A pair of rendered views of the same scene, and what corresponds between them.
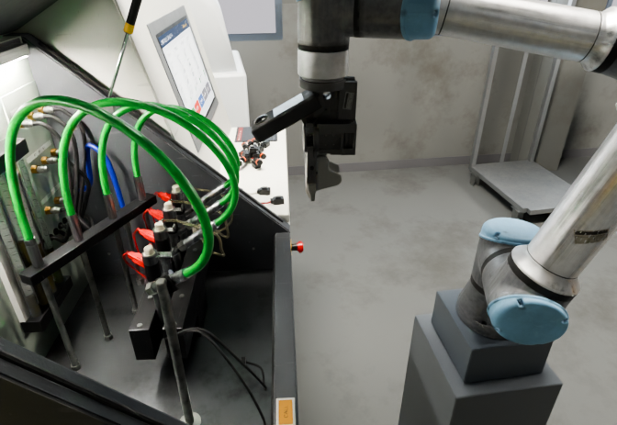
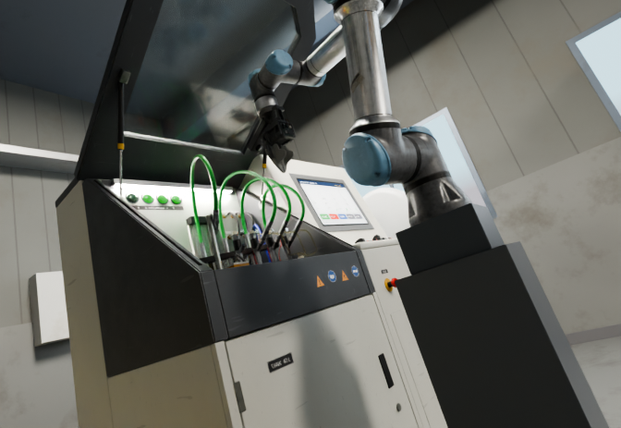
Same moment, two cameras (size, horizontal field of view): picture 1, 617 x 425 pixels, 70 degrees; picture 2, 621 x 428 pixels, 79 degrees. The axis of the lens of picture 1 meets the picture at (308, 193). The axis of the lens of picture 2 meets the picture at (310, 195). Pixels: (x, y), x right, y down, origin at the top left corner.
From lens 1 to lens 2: 1.12 m
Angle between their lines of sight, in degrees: 59
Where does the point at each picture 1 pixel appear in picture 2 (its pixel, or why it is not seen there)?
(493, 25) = (324, 48)
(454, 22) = (314, 61)
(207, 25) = (402, 208)
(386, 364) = not seen: outside the picture
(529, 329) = (359, 163)
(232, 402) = not seen: hidden behind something
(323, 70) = (259, 105)
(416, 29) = (273, 67)
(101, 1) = (259, 163)
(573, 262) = (359, 104)
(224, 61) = not seen: hidden behind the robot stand
